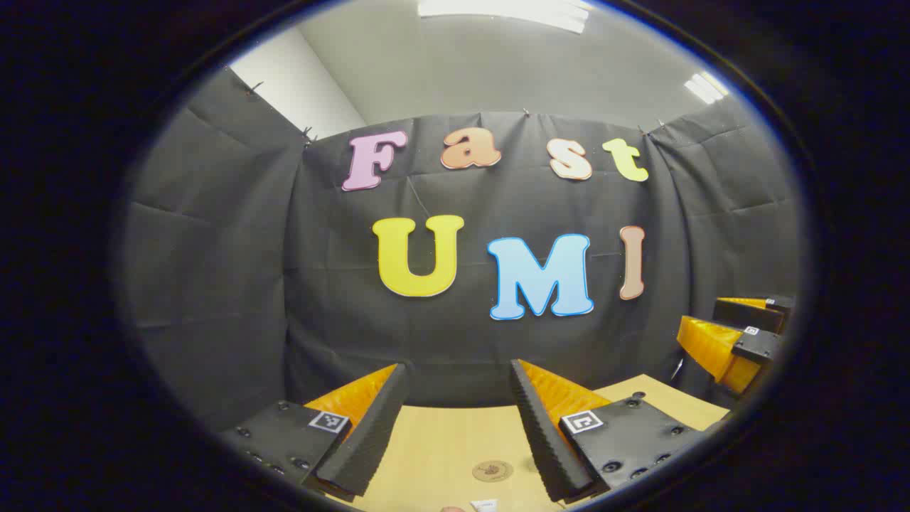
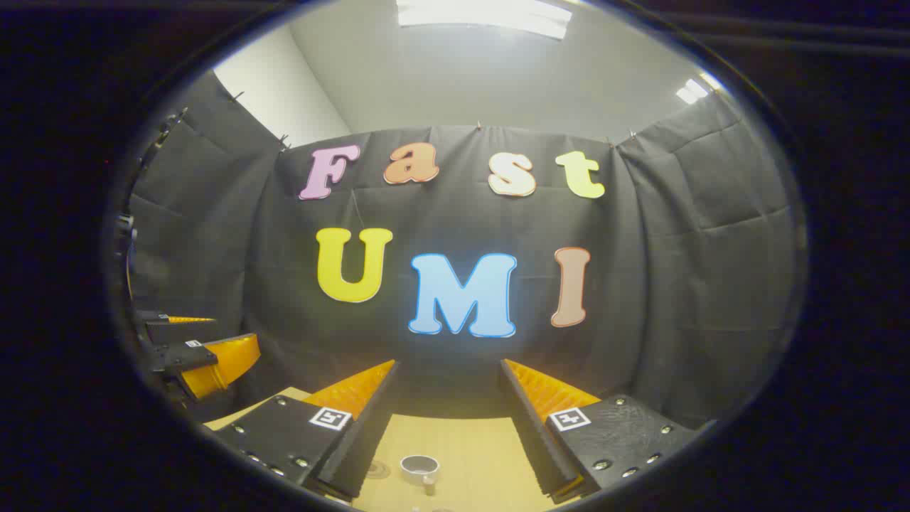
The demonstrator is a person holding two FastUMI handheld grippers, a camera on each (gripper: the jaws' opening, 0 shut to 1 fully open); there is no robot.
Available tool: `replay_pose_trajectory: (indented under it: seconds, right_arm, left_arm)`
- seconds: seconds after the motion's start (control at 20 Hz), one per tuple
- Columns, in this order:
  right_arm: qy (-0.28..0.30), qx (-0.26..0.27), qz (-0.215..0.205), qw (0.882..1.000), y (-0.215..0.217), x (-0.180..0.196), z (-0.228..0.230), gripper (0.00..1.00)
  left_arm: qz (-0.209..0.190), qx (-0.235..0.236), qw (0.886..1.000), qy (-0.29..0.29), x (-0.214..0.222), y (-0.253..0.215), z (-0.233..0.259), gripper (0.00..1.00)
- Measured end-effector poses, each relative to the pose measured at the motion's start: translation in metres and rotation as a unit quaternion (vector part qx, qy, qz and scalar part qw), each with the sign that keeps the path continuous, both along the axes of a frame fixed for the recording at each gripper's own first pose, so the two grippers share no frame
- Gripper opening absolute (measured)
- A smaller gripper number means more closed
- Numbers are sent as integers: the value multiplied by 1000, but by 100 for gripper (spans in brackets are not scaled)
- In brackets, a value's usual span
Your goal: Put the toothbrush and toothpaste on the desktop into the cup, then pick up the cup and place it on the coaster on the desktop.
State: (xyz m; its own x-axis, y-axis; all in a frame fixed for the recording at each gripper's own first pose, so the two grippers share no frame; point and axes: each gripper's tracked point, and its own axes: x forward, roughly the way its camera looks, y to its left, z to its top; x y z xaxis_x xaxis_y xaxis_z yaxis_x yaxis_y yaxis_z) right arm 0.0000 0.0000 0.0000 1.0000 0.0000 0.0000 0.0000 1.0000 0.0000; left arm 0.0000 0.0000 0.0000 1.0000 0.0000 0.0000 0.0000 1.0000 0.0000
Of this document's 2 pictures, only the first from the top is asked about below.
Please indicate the light wooden desktop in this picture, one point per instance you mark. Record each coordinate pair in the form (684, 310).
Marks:
(441, 448)

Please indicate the black backdrop cloth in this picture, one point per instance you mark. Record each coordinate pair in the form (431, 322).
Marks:
(249, 284)

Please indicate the small ceiling light panel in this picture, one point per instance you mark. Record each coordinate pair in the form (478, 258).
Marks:
(706, 87)

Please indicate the round cork coaster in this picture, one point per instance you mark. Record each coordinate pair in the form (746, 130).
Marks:
(492, 470)

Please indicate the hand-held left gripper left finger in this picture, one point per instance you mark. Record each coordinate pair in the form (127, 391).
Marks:
(370, 441)

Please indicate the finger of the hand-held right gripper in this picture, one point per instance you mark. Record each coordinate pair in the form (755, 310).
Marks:
(746, 313)
(757, 347)

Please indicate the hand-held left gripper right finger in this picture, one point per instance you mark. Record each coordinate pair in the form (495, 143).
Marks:
(544, 441)

